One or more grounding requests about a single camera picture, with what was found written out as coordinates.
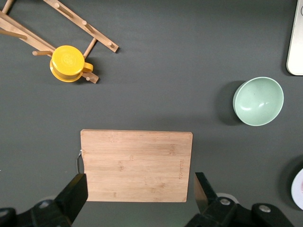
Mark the yellow mug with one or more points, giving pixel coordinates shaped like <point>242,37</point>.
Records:
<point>67,62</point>

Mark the white round plate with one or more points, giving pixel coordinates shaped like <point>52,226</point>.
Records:
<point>297,189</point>

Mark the wooden peg mug rack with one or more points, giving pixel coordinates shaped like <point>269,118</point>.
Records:
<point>28,35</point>

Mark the wooden cutting board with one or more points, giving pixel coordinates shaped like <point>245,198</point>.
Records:
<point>137,165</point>

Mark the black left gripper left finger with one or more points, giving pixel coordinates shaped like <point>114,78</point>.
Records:
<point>71,198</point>

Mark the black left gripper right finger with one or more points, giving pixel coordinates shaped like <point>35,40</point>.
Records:
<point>206,196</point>

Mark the light green bowl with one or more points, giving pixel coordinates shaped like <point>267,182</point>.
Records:
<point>259,101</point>

